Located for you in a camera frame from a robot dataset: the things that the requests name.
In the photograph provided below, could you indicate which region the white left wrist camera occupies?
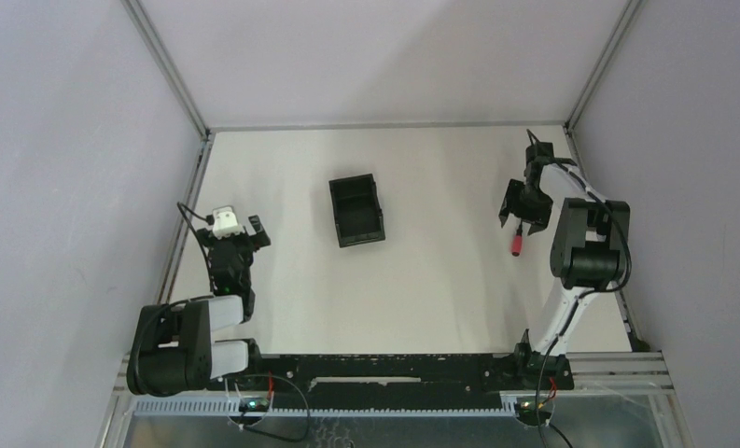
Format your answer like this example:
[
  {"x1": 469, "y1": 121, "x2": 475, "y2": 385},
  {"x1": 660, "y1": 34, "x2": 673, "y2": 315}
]
[{"x1": 211, "y1": 205, "x2": 245, "y2": 239}]

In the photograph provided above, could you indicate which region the left green circuit board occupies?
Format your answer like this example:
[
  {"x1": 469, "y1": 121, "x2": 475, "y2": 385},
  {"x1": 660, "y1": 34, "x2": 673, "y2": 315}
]
[{"x1": 239, "y1": 398, "x2": 271, "y2": 413}]

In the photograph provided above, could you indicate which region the white slotted cable duct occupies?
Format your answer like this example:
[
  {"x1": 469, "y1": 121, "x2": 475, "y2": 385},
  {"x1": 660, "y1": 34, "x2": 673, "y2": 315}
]
[{"x1": 132, "y1": 395, "x2": 519, "y2": 418}]

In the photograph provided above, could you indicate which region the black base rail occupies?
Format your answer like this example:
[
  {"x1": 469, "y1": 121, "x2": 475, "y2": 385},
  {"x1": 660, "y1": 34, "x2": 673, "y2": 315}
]
[{"x1": 250, "y1": 353, "x2": 575, "y2": 411}]

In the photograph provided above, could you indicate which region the red handled screwdriver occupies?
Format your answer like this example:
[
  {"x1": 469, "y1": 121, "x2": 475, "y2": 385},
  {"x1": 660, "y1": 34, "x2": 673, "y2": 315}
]
[{"x1": 510, "y1": 221, "x2": 524, "y2": 257}]

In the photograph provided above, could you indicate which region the green circuit board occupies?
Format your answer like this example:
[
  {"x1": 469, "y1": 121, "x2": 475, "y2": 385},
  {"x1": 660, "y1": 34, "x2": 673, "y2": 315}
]
[
  {"x1": 514, "y1": 401, "x2": 552, "y2": 427},
  {"x1": 239, "y1": 398, "x2": 271, "y2": 413}
]

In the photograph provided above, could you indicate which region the black plastic bin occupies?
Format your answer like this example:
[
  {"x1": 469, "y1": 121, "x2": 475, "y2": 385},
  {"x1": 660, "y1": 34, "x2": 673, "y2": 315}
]
[{"x1": 328, "y1": 174, "x2": 385, "y2": 248}]

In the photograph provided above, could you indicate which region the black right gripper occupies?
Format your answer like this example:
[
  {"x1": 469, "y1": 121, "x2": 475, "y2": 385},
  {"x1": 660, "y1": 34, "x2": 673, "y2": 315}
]
[{"x1": 499, "y1": 177, "x2": 555, "y2": 234}]

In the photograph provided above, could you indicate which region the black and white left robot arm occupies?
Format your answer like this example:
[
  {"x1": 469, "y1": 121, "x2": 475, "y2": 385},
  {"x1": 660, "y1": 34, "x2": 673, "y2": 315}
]
[{"x1": 126, "y1": 210, "x2": 271, "y2": 398}]

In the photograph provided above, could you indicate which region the black cable loop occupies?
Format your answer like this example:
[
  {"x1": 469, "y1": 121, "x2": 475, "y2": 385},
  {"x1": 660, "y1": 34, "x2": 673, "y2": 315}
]
[{"x1": 224, "y1": 373, "x2": 313, "y2": 445}]

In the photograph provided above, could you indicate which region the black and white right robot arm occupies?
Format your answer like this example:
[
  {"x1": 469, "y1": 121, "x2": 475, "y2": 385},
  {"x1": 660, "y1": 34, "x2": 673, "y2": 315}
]
[{"x1": 498, "y1": 135, "x2": 632, "y2": 390}]

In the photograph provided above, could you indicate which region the right green circuit board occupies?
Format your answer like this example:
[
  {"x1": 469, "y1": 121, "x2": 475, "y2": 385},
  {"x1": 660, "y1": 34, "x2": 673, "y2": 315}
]
[{"x1": 514, "y1": 401, "x2": 552, "y2": 427}]

